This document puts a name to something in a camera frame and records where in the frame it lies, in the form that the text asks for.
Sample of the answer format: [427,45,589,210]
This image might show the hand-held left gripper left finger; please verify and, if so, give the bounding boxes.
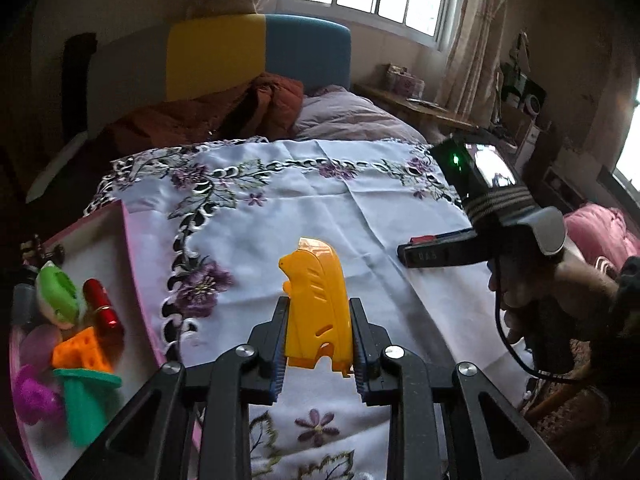
[65,296,291,480]

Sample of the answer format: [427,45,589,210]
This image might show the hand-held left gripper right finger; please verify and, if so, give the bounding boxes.
[348,297,573,480]

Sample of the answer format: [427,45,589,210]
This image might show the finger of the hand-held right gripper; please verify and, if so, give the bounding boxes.
[397,230,481,268]

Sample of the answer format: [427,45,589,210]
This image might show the yellow plastic toy shell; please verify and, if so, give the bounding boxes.
[278,237,353,378]

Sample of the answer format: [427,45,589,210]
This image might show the red lipstick tube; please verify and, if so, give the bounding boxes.
[82,278,123,341]

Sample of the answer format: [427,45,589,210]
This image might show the orange linked cube blocks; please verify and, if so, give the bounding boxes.
[51,325,118,373]

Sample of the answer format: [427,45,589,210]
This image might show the green plastic toy stand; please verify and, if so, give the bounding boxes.
[52,367,123,446]

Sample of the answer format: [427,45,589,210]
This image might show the pink white shallow box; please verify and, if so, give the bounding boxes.
[7,200,206,480]

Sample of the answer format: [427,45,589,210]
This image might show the green white round toy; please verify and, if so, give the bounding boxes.
[35,261,86,328]

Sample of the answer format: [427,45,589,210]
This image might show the purple yellow toy egg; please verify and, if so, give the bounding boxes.
[19,324,63,368]

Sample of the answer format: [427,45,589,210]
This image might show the magenta perforated toy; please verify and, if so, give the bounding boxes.
[12,364,63,426]

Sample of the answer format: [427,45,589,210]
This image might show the grey cylinder toy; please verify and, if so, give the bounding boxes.
[12,282,38,328]

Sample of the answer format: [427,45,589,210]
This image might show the person's right hand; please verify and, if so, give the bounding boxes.
[489,255,620,346]

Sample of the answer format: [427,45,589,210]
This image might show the pink cloth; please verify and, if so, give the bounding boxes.
[562,202,640,281]

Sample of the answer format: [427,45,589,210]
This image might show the embroidered floral tablecloth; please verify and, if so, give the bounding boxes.
[82,137,541,480]

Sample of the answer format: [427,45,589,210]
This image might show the black white appliance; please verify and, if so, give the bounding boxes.
[500,62,548,116]

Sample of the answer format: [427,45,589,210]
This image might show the wooden side desk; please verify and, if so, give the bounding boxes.
[352,82,518,153]

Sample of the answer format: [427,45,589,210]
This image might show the lilac duvet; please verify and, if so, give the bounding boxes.
[292,85,426,143]

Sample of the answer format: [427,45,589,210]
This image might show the small boxes on desk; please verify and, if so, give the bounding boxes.
[382,62,426,98]

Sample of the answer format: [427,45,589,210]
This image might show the brown patterned cloth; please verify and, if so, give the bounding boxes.
[520,340,611,441]

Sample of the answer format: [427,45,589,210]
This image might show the brown quilted jacket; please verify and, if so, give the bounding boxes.
[100,72,306,161]

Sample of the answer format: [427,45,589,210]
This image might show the grey yellow teal headboard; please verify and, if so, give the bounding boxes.
[87,14,352,131]

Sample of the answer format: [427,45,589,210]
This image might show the white chair armrest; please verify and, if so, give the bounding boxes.
[25,132,88,203]

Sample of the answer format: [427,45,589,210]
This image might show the black cable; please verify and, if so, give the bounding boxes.
[494,260,591,383]

